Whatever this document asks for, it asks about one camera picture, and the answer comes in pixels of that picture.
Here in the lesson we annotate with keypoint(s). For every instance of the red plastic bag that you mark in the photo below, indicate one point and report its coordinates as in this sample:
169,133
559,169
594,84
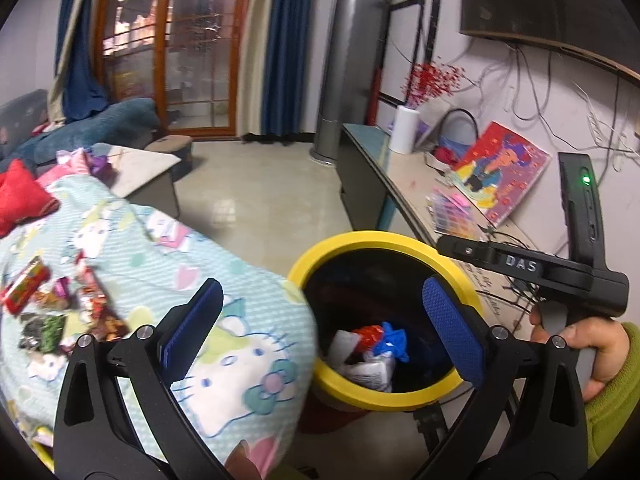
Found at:
369,336

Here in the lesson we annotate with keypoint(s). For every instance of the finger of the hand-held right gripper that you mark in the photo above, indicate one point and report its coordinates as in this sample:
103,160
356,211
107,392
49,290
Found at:
465,249

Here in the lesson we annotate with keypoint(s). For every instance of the blue plastic bag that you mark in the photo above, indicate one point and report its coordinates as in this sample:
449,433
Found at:
392,342

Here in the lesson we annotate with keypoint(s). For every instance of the red blanket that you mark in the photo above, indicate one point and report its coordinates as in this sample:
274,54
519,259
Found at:
20,195

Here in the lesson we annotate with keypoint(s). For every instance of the white plastic bag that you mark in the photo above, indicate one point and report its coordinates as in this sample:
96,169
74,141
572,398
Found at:
342,347

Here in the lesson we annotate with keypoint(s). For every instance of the white plastic wrappers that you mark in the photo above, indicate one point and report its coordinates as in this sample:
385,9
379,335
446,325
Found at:
370,375

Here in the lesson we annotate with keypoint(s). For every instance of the colourful portrait painting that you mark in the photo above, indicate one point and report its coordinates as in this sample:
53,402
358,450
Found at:
500,170

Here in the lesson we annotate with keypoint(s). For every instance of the colourful bead tray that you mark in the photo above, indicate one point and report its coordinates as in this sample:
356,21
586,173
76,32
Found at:
452,215

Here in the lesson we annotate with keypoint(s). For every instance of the blue curtain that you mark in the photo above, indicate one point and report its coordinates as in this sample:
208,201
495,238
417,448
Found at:
287,60
82,70

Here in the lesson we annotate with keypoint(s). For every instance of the person's right hand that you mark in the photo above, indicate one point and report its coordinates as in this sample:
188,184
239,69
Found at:
607,350

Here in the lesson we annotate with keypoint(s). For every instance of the wall mounted television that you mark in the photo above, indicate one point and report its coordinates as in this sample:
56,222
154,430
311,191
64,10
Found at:
540,0

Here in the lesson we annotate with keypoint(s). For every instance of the crumpled red snack wrappers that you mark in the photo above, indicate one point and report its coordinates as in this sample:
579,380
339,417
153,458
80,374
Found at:
97,310

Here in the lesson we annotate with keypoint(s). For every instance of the round padded stool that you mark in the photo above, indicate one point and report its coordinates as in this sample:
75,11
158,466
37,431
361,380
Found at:
170,147

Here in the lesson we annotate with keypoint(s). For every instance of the red cloth bundle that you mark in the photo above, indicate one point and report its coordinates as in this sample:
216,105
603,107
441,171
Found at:
450,154

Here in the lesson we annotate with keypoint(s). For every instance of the blue heart patterned sofa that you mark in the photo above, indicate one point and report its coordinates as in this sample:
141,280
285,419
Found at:
115,120

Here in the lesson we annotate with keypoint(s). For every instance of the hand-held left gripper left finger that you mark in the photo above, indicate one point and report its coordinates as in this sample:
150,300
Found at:
192,330

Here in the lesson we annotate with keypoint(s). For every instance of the grey tower air conditioner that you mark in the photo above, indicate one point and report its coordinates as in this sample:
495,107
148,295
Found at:
345,60

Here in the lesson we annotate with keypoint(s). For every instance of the white power strip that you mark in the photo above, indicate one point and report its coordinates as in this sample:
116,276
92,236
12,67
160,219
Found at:
596,127

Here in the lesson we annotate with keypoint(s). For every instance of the white ribbed vase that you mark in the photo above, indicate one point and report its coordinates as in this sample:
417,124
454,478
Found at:
404,132

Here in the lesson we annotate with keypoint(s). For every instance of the red snack packet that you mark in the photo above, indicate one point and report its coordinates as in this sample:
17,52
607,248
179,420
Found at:
25,285

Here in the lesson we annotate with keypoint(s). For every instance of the glass top television cabinet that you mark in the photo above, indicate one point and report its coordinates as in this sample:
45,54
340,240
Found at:
400,172

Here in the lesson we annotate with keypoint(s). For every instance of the red berry branches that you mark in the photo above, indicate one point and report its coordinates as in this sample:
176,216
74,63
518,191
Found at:
432,80

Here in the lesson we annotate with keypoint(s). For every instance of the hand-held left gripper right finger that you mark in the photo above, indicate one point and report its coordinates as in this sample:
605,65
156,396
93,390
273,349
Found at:
452,332

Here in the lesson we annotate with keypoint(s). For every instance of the white top coffee table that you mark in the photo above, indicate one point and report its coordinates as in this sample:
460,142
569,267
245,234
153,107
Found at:
145,165

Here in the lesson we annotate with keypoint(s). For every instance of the beige curtain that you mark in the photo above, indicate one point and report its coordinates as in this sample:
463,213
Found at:
60,85
252,85

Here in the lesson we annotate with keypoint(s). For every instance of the yellow rimmed trash bin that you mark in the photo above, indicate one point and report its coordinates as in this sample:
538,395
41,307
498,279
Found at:
360,240

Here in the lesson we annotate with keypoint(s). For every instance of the dark green snack packet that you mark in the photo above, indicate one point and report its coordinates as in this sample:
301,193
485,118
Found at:
42,332

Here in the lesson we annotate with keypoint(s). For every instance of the wooden glass sliding door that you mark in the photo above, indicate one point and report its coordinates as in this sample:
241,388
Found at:
190,60

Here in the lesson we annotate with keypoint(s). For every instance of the pink purple cloth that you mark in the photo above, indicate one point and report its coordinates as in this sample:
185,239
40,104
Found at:
85,165

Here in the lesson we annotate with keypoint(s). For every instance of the cartoon cat printed blanket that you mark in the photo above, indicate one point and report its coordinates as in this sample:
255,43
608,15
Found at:
150,260

